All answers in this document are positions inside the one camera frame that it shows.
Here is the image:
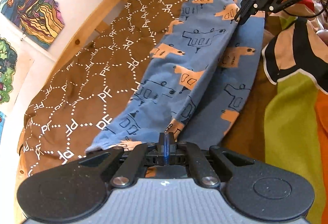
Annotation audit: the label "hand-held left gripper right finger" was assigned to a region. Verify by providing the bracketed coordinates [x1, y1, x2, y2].
[166, 132, 255, 187]

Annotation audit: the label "blue printed pants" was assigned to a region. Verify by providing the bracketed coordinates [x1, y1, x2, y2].
[86, 0, 267, 155]

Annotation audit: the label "green tree wall poster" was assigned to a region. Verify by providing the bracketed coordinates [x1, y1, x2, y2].
[0, 37, 18, 105]

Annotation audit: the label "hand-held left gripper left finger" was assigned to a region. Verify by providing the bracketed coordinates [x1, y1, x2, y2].
[78, 132, 167, 187]

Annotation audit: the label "wooden bed frame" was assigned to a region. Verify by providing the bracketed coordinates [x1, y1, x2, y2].
[13, 0, 148, 224]

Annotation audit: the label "brown patterned blanket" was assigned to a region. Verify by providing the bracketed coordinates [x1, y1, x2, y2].
[17, 0, 281, 183]

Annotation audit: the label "blue swirl wall poster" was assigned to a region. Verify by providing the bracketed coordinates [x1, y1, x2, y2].
[0, 0, 65, 50]

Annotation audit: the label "multicoloured striped blanket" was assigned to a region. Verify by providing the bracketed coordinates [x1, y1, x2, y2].
[261, 10, 328, 224]

